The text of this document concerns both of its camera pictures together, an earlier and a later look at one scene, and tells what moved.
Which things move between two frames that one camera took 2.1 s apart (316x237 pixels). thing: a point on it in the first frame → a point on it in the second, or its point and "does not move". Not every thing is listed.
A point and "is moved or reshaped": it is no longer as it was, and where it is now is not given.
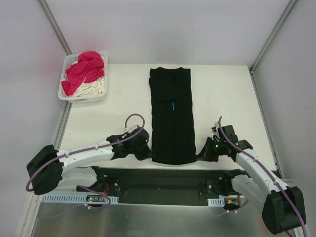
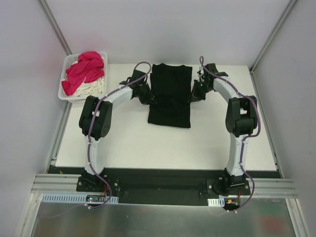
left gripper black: (144, 150) → (145, 94)
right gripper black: (208, 150) → (196, 92)
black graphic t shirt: (173, 138) is moved or reshaped
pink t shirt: (89, 67) does not move
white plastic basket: (94, 98) does not move
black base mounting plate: (156, 186) does not move
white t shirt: (95, 87) does not move
